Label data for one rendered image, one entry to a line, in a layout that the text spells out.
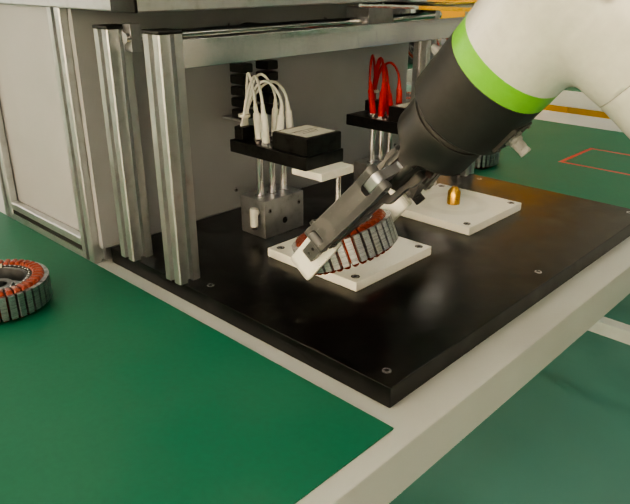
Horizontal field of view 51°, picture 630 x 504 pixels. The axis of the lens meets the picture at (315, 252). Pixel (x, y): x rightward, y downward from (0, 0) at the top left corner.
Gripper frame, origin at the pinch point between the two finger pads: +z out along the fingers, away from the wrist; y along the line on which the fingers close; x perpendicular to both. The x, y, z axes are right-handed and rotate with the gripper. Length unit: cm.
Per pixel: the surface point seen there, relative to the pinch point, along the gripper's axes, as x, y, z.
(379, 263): -3.6, 7.7, 6.5
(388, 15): 27.0, 38.0, 2.6
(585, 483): -67, 71, 66
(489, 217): -6.8, 31.3, 7.4
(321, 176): 9.0, 7.4, 4.7
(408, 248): -4.0, 13.9, 7.1
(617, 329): -49, 116, 62
